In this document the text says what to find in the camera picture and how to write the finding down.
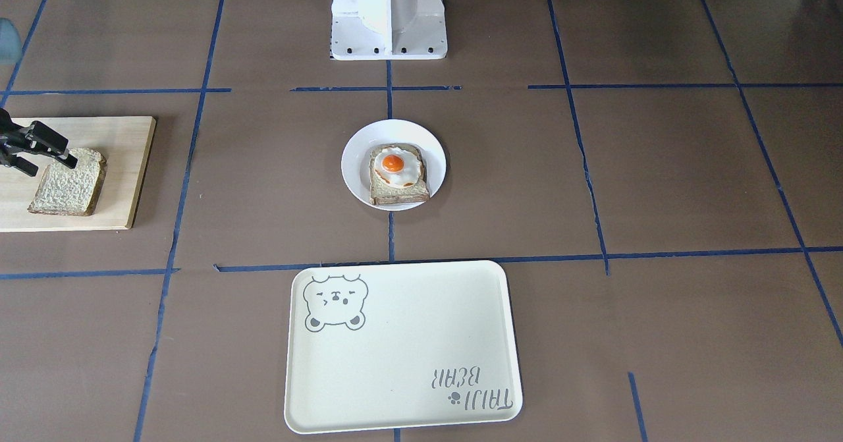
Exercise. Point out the white round plate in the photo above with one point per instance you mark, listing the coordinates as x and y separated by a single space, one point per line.
357 153

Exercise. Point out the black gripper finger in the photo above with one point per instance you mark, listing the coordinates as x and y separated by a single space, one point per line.
40 139
21 165

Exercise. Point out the wooden cutting board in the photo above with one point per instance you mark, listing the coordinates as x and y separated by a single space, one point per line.
124 141

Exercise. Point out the bottom toast slice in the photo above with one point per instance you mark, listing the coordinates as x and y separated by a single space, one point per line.
383 195

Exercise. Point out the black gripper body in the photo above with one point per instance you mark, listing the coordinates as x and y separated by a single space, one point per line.
20 141

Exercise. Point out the cream bear serving tray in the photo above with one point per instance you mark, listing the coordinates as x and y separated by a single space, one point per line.
399 346

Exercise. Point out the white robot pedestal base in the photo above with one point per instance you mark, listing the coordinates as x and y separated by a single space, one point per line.
388 30

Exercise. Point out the bread slice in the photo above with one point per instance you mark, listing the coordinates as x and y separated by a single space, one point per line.
71 192

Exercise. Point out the fried egg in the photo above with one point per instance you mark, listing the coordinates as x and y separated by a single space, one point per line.
396 167

